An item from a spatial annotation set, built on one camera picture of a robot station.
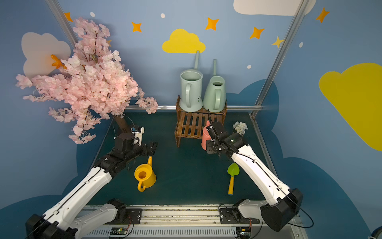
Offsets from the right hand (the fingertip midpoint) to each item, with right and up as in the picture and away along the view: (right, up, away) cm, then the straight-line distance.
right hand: (213, 144), depth 77 cm
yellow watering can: (-37, -16, +2) cm, 41 cm away
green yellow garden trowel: (+14, -17, +12) cm, 25 cm away
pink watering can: (-5, +5, -3) cm, 7 cm away
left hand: (-34, +2, +1) cm, 34 cm away
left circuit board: (-47, -42, -5) cm, 64 cm away
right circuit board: (+14, -43, -5) cm, 45 cm away
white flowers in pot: (+20, +9, +19) cm, 29 cm away
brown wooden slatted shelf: (-12, +11, +19) cm, 25 cm away
